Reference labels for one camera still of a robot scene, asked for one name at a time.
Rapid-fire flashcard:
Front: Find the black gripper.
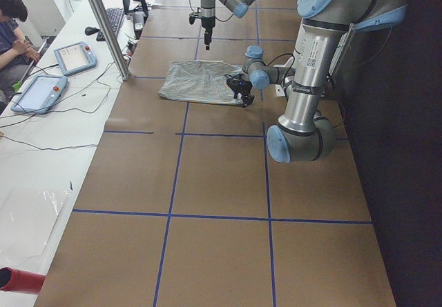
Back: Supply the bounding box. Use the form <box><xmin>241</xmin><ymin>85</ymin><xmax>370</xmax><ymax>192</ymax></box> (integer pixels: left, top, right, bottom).
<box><xmin>202</xmin><ymin>17</ymin><xmax>215</xmax><ymax>50</ymax></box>
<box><xmin>225</xmin><ymin>73</ymin><xmax>255</xmax><ymax>108</ymax></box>

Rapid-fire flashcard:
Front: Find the navy white striped polo shirt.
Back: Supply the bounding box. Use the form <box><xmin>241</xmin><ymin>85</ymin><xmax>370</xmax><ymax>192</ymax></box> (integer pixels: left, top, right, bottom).
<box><xmin>158</xmin><ymin>60</ymin><xmax>242</xmax><ymax>105</ymax></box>

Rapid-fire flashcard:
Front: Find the black power adapter box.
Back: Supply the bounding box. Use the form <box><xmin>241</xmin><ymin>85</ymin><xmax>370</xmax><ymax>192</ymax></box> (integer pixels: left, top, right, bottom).
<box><xmin>131</xmin><ymin>12</ymin><xmax>145</xmax><ymax>39</ymax></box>

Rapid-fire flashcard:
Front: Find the black keyboard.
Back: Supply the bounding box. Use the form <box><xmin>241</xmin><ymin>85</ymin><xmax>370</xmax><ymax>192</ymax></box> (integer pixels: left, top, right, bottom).
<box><xmin>106</xmin><ymin>8</ymin><xmax>124</xmax><ymax>36</ymax></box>

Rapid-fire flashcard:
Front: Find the black computer mouse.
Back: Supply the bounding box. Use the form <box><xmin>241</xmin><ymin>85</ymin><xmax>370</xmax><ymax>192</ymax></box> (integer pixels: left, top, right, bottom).
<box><xmin>84</xmin><ymin>26</ymin><xmax>100</xmax><ymax>36</ymax></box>

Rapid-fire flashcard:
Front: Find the upper teach pendant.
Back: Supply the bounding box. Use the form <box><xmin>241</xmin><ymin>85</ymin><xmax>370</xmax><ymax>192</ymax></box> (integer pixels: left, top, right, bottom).
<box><xmin>54</xmin><ymin>41</ymin><xmax>97</xmax><ymax>77</ymax></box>

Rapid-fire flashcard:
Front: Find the teach pendant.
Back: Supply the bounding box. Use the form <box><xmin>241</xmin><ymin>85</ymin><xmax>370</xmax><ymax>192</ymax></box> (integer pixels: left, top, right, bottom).
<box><xmin>11</xmin><ymin>75</ymin><xmax>68</xmax><ymax>115</ymax></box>
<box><xmin>54</xmin><ymin>41</ymin><xmax>97</xmax><ymax>77</ymax></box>

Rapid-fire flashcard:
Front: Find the lower teach pendant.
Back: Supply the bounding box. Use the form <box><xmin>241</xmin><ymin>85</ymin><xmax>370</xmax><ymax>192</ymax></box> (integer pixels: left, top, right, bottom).
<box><xmin>11</xmin><ymin>75</ymin><xmax>68</xmax><ymax>115</ymax></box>

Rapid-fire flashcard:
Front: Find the seated person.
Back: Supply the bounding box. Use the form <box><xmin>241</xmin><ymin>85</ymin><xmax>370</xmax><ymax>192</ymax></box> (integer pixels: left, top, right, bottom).
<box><xmin>1</xmin><ymin>0</ymin><xmax>40</xmax><ymax>102</ymax></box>

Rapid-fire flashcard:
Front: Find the clear plastic sheet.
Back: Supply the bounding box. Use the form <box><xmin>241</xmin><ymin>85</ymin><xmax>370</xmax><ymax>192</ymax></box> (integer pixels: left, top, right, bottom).
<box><xmin>1</xmin><ymin>188</ymin><xmax>70</xmax><ymax>266</ymax></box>

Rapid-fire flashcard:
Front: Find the red cylinder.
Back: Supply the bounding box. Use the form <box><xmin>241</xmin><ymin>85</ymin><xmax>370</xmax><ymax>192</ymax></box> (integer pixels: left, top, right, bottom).
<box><xmin>1</xmin><ymin>267</ymin><xmax>46</xmax><ymax>295</ymax></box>

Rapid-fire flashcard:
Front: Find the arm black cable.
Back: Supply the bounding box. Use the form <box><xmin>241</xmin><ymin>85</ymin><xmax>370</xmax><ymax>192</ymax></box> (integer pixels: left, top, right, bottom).
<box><xmin>188</xmin><ymin>0</ymin><xmax>239</xmax><ymax>25</ymax></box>
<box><xmin>269</xmin><ymin>20</ymin><xmax>394</xmax><ymax>130</ymax></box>

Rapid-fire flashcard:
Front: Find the black cable on white table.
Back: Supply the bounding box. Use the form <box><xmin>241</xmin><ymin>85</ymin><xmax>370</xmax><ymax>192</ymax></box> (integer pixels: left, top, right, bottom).
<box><xmin>0</xmin><ymin>53</ymin><xmax>122</xmax><ymax>151</ymax></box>

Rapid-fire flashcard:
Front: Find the aluminium frame post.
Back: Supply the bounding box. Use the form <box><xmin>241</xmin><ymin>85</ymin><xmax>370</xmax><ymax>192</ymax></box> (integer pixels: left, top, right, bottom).
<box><xmin>88</xmin><ymin>0</ymin><xmax>131</xmax><ymax>81</ymax></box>

